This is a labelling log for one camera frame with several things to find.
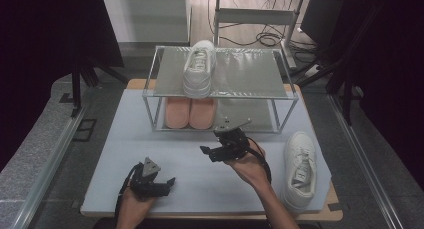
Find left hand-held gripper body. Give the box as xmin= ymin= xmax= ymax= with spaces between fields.
xmin=128 ymin=157 xmax=162 ymax=200

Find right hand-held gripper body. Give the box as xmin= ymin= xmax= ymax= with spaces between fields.
xmin=216 ymin=117 xmax=253 ymax=162

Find pink slipper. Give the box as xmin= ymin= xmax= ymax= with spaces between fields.
xmin=189 ymin=98 xmax=218 ymax=130
xmin=164 ymin=97 xmax=192 ymax=129

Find white sneaker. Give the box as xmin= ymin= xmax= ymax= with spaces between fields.
xmin=182 ymin=39 xmax=218 ymax=99
xmin=281 ymin=131 xmax=318 ymax=213

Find metal shoe rack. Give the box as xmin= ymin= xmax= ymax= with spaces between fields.
xmin=142 ymin=45 xmax=300 ymax=134

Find person's right hand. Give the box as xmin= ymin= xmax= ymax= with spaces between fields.
xmin=226 ymin=140 xmax=273 ymax=191

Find person's left hand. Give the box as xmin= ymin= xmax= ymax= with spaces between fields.
xmin=114 ymin=188 xmax=156 ymax=229

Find light blue table mat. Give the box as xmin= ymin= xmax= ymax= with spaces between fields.
xmin=80 ymin=88 xmax=333 ymax=214

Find white power strip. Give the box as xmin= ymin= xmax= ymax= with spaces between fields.
xmin=304 ymin=63 xmax=324 ymax=78

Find black metal stand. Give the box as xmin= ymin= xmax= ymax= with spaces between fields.
xmin=68 ymin=53 xmax=129 ymax=118
xmin=293 ymin=5 xmax=384 ymax=127

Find grey cabinet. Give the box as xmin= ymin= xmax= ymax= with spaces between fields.
xmin=101 ymin=0 xmax=192 ymax=47

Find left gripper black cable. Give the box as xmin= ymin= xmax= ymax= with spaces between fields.
xmin=114 ymin=162 xmax=143 ymax=223

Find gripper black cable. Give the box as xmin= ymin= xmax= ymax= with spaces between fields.
xmin=245 ymin=137 xmax=273 ymax=186
xmin=114 ymin=162 xmax=143 ymax=223

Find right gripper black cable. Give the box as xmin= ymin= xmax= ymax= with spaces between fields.
xmin=245 ymin=137 xmax=273 ymax=186

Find aluminium rail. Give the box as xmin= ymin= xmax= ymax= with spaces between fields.
xmin=11 ymin=105 xmax=88 ymax=229
xmin=328 ymin=93 xmax=404 ymax=229

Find black floor cables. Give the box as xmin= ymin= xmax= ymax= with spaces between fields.
xmin=208 ymin=0 xmax=318 ymax=55

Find white metal desk frame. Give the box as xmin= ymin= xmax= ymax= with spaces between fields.
xmin=213 ymin=0 xmax=305 ymax=69

